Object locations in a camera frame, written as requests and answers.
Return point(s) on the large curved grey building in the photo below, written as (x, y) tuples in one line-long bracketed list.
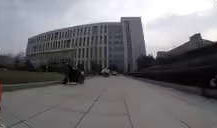
[(92, 43)]

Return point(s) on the dark vehicle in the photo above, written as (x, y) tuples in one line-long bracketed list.
[(74, 76)]

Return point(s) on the dark tree clump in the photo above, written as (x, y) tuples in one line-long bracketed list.
[(144, 62)]

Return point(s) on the grey paved slab path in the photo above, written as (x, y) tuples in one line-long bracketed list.
[(112, 103)]

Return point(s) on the row of trees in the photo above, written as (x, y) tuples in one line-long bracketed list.
[(46, 64)]

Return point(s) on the grey kerb beside hedge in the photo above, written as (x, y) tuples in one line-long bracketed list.
[(169, 85)]

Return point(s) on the dark long hedge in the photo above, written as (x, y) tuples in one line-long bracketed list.
[(179, 68)]

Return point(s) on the grey kerb beside grass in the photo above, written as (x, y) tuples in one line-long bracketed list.
[(29, 85)]

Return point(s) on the grass area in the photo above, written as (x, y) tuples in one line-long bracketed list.
[(26, 76)]

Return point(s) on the low building with roof block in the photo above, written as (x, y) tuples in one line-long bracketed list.
[(191, 45)]

